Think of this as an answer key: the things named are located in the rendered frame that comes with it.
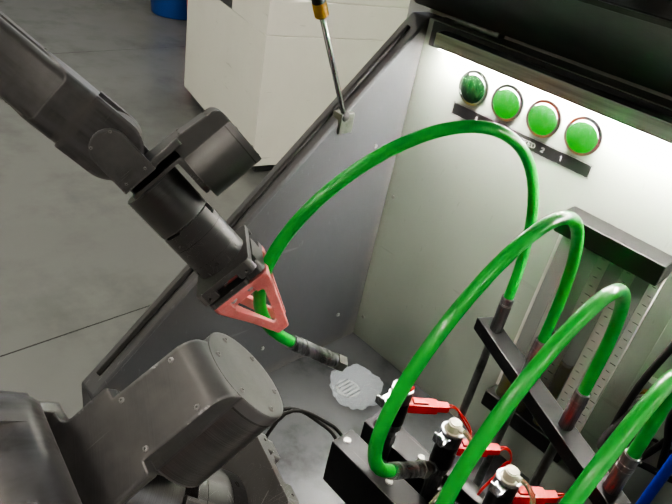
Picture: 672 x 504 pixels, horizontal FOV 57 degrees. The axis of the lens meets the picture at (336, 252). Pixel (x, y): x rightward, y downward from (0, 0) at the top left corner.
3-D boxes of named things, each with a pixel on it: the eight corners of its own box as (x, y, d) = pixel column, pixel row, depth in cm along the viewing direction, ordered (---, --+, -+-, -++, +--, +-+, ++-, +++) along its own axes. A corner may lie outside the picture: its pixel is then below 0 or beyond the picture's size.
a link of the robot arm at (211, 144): (86, 134, 61) (78, 147, 53) (175, 58, 61) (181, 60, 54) (171, 221, 66) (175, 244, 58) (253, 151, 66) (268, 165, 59)
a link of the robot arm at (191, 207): (121, 189, 62) (118, 201, 57) (173, 144, 62) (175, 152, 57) (169, 238, 65) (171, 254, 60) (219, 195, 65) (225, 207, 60)
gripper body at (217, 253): (255, 235, 69) (210, 185, 66) (260, 271, 60) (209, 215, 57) (210, 270, 70) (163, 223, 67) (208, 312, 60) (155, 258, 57)
